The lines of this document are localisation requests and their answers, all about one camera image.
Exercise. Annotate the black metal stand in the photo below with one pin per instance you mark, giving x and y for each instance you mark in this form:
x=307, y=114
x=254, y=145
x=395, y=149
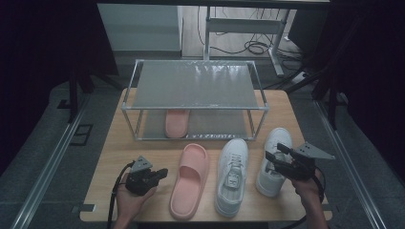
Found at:
x=332, y=105
x=74, y=95

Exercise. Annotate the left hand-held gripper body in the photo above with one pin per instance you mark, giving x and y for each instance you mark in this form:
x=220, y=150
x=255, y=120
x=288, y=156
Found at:
x=138, y=181

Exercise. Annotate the white sneaker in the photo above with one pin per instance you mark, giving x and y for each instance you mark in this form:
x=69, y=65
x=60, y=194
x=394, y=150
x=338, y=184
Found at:
x=235, y=149
x=280, y=136

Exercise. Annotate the metal floor rail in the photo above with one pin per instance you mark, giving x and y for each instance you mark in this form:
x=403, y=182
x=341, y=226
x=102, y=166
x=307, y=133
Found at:
x=47, y=165
x=350, y=165

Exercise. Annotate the dark curtain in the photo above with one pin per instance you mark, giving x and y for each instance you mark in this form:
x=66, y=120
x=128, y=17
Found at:
x=38, y=38
x=375, y=63

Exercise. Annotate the white power strip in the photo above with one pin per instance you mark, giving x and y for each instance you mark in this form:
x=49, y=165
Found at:
x=300, y=78

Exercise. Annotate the white desk frame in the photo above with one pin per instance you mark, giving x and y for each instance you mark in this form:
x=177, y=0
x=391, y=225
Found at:
x=245, y=26

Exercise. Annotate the person's left hand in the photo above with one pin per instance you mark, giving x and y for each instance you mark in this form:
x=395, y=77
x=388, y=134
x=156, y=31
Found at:
x=127, y=203

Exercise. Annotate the metal shoe rack grey shelves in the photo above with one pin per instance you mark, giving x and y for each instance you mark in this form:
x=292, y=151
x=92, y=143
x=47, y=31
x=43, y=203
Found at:
x=194, y=86

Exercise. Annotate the person's right hand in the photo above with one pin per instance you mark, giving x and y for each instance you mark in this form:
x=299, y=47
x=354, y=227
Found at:
x=307, y=187

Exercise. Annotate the pink slipper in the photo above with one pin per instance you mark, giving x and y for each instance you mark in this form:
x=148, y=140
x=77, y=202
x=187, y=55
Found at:
x=176, y=125
x=194, y=156

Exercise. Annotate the white cabinet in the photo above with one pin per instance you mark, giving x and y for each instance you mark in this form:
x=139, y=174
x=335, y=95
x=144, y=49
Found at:
x=140, y=28

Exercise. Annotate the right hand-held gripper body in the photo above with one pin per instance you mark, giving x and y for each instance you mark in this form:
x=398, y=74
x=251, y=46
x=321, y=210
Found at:
x=299, y=165

